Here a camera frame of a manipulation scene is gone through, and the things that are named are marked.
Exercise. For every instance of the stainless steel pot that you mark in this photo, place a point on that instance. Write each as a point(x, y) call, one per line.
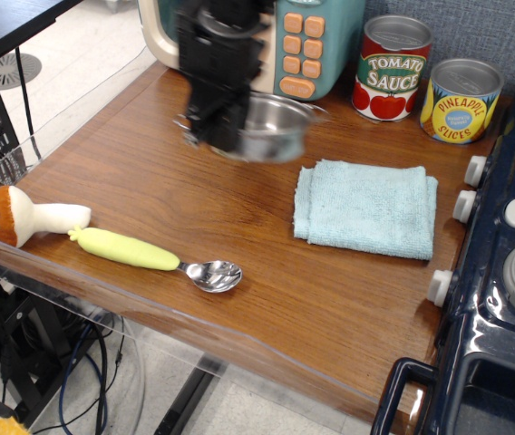
point(274, 131)

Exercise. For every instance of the spoon with yellow-green handle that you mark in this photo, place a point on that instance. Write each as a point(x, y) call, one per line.
point(215, 276)

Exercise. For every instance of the tomato sauce can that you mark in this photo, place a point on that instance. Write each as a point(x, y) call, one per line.
point(392, 61)

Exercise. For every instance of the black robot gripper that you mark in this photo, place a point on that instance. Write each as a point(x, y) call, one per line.
point(219, 56)

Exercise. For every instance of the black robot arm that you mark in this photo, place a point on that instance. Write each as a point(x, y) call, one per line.
point(219, 56)

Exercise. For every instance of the dark blue toy stove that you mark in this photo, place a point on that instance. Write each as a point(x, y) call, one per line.
point(470, 386)

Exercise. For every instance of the pineapple slices can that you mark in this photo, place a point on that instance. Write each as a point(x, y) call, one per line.
point(460, 100)

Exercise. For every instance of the clear acrylic table guard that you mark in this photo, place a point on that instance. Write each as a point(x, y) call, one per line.
point(64, 105)

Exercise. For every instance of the plush mushroom toy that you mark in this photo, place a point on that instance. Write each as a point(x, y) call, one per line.
point(20, 218)

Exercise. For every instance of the light blue folded cloth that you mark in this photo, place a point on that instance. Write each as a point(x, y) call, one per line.
point(367, 208)

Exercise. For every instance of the toy microwave oven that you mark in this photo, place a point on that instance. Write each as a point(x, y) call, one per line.
point(307, 46)

